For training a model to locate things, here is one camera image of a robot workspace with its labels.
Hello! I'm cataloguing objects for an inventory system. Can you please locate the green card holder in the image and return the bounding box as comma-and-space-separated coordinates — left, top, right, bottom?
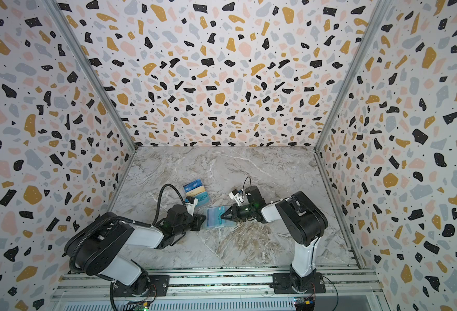
205, 206, 236, 228

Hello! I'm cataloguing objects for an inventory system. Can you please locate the teal VIP credit card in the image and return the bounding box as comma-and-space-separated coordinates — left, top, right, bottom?
195, 192, 210, 207

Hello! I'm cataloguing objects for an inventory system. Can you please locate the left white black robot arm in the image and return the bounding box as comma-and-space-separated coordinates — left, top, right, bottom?
65, 204, 206, 286

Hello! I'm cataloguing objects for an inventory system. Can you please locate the dark blue credit card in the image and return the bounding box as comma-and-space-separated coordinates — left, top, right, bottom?
183, 179, 203, 193

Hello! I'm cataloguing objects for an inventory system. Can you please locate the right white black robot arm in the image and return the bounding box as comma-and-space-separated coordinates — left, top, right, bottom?
220, 186, 328, 292

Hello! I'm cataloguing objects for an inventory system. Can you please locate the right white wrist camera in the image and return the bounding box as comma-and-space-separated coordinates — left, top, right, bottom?
229, 189, 245, 206

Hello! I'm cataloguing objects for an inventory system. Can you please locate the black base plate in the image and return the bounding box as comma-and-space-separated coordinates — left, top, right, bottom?
112, 275, 170, 299
269, 272, 326, 295

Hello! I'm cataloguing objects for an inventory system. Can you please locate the aluminium rail frame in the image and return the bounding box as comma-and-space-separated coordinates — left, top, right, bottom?
48, 265, 390, 310

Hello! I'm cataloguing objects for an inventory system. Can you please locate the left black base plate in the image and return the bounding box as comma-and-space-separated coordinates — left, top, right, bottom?
112, 275, 170, 299

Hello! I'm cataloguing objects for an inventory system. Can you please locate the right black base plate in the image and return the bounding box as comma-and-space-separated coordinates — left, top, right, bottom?
269, 272, 326, 295

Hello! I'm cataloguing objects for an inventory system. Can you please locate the beige credit card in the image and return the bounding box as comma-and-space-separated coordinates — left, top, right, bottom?
186, 186, 206, 198

